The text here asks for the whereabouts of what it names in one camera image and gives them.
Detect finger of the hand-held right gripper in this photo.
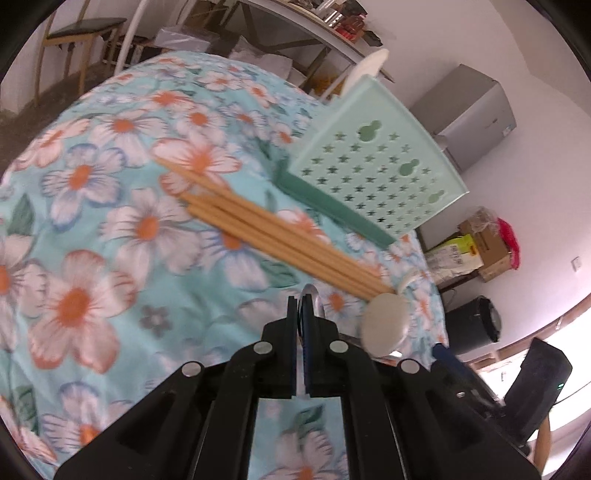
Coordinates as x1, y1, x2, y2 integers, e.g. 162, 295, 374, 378
431, 344, 505, 415

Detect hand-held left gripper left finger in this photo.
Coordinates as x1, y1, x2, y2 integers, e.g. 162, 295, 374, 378
54, 295, 304, 480

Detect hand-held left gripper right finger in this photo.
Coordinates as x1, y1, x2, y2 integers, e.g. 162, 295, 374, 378
304, 295, 542, 480

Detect white ceramic spoon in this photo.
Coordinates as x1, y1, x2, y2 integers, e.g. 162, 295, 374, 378
361, 271, 420, 357

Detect mint green utensil holder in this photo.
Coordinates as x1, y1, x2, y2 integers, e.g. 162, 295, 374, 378
276, 76, 471, 247

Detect black bin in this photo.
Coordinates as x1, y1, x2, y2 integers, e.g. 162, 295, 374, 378
444, 295, 502, 357

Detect yellow green rice bag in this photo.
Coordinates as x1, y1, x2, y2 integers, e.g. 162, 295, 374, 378
425, 233, 485, 291

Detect brown cardboard box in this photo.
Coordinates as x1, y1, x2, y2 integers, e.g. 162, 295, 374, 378
457, 208, 513, 283

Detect red plastic bag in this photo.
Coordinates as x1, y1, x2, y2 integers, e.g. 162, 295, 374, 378
496, 218, 522, 271

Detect floral tablecloth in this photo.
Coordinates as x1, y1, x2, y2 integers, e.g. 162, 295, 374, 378
0, 51, 446, 480

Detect grey fridge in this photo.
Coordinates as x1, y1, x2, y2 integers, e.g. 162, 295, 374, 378
409, 64, 518, 174

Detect white plastic spoon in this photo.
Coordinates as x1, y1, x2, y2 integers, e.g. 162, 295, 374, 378
318, 48, 389, 100

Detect white sacks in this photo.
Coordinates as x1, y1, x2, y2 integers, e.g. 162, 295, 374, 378
230, 36, 297, 80

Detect white long table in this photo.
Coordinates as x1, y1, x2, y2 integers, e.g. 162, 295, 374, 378
113, 0, 395, 100

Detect plastic wrapped silver box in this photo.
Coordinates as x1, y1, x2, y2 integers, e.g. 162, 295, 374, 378
154, 25, 204, 51

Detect wooden chair with dark seat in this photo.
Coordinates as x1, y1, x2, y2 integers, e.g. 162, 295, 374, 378
34, 0, 127, 107

